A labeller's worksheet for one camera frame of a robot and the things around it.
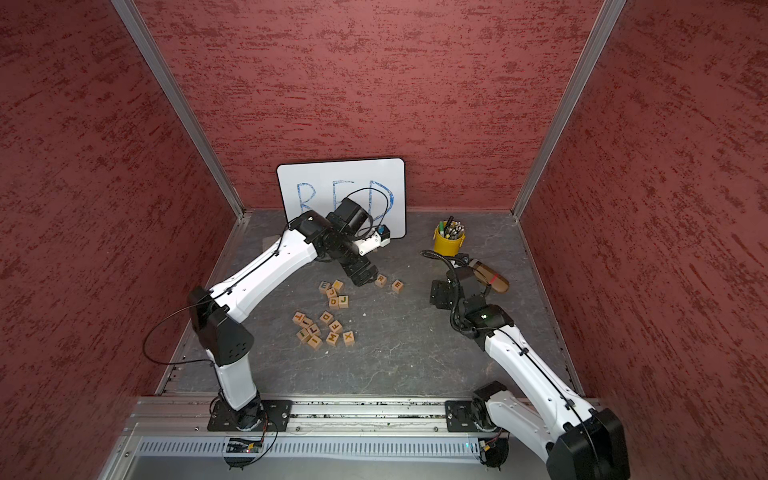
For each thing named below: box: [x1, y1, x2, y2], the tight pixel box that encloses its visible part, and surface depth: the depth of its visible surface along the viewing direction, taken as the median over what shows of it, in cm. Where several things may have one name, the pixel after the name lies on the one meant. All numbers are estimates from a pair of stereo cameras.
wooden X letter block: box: [342, 331, 355, 347], surface depth 87 cm
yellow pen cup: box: [433, 215, 466, 257], surface depth 105 cm
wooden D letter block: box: [318, 309, 334, 324], surface depth 91 cm
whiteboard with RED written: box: [277, 158, 406, 239], surface depth 98 cm
